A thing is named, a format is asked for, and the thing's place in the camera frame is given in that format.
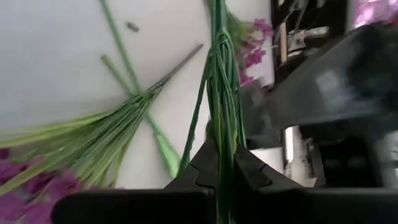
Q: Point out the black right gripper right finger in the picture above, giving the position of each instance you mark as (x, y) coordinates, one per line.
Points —
(280, 202)

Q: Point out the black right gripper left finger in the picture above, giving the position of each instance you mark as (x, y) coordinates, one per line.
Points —
(186, 202)

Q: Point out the purple artificial flower bunch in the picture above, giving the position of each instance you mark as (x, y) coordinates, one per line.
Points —
(376, 12)
(102, 137)
(255, 57)
(225, 93)

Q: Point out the orange artificial tulip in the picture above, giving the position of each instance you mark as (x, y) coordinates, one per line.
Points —
(119, 43)

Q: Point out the small grey-green leaf piece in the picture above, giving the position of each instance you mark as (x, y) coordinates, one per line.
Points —
(132, 27)

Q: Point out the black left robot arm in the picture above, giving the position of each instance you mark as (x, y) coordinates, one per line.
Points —
(326, 93)

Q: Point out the black equipment rack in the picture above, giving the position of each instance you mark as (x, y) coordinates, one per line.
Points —
(335, 18)

